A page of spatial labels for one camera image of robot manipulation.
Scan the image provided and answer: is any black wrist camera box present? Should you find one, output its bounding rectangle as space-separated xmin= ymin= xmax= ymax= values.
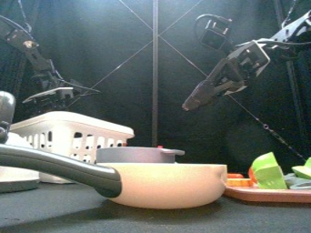
xmin=198 ymin=15 xmax=234 ymax=52

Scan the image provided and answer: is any cream pan with black handle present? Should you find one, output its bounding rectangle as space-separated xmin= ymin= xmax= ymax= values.
xmin=0 ymin=143 xmax=228 ymax=210

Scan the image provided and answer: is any grey toy piece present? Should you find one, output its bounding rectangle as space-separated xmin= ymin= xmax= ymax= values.
xmin=282 ymin=172 xmax=311 ymax=191

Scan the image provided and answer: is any large green toy food wedge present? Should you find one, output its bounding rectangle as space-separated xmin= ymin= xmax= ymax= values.
xmin=249 ymin=151 xmax=289 ymax=190

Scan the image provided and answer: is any small green toy food piece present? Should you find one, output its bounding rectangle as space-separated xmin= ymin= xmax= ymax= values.
xmin=290 ymin=157 xmax=311 ymax=180

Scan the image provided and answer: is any orange toy food piece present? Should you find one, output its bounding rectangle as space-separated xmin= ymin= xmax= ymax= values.
xmin=224 ymin=172 xmax=254 ymax=187

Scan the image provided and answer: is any white plastic slotted basket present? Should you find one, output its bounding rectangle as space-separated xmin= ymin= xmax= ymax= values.
xmin=7 ymin=110 xmax=136 ymax=185

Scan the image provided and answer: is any thin vertical metal frame pole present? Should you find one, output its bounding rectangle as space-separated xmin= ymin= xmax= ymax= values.
xmin=150 ymin=0 xmax=158 ymax=147

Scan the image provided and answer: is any black diagonal brace rod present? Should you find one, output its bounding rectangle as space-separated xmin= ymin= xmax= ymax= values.
xmin=226 ymin=94 xmax=306 ymax=162

